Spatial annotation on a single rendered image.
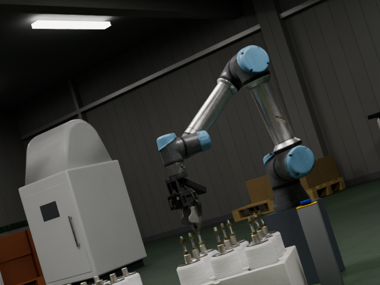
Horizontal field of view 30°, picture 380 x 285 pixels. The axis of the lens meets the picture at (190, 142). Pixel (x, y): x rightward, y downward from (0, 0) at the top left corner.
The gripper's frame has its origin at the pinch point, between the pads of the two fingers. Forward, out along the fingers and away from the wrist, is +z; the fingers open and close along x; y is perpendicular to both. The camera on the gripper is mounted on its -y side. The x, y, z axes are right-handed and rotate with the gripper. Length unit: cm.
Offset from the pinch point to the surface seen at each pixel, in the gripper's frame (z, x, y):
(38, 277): 22, -502, -252
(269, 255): 13.9, 36.8, 10.6
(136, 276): 10.5, -21.8, 16.1
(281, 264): 17.3, 41.9, 12.5
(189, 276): 13.1, 14.2, 25.1
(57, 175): -64, -312, -177
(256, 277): 18.9, 34.3, 16.9
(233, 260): 12.3, 26.7, 16.5
